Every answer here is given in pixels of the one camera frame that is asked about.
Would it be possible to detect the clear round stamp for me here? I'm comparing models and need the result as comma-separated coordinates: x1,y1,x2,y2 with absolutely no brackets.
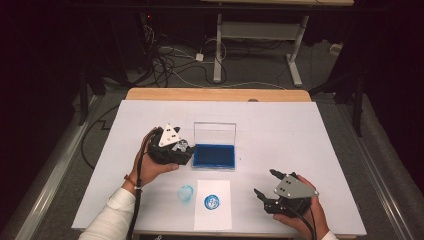
171,139,190,153

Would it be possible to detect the black cable tangle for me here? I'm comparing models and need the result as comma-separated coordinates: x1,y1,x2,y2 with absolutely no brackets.
138,19,228,89

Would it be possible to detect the white paper sheet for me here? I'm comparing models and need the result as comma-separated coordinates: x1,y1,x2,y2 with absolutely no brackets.
193,179,233,232

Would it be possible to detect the long white floor cable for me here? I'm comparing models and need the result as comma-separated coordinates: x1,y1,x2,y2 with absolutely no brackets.
168,68,288,91

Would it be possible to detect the person's left hand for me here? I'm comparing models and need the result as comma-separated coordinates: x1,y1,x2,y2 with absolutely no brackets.
122,127,181,196

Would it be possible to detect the white metal desk frame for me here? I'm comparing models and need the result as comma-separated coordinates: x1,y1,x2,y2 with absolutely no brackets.
212,13,310,88

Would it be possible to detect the white table cover sheet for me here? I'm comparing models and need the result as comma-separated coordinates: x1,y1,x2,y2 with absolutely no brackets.
71,99,368,238

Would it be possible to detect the black metal stand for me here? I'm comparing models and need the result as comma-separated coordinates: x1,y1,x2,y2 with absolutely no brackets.
309,71,367,138
77,64,108,127

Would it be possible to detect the black floor cable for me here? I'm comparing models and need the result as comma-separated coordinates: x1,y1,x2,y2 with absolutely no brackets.
80,104,121,170

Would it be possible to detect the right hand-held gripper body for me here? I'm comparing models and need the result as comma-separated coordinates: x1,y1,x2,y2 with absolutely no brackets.
263,171,320,218

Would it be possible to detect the white power strip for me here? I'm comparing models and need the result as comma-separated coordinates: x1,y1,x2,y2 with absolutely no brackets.
328,43,344,56

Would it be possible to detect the clear blue-tinted stamp cap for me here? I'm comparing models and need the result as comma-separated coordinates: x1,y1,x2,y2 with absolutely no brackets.
176,184,195,203

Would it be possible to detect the person's right hand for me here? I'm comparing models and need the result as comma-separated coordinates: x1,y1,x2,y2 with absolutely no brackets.
272,174,331,240

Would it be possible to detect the metal floor rail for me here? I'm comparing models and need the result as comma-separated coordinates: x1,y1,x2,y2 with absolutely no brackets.
13,95,102,240
335,103,415,240

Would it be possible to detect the dark device red light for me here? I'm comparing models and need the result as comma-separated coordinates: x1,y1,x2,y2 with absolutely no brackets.
139,11,155,34

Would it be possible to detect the blue ink pad clear lid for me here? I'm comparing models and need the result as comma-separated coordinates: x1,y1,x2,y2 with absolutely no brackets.
192,121,237,171

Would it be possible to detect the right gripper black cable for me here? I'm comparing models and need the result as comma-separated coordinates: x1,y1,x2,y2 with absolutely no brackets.
289,203,318,240

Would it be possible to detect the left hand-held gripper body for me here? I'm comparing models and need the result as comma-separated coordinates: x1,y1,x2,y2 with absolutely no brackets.
147,123,183,165

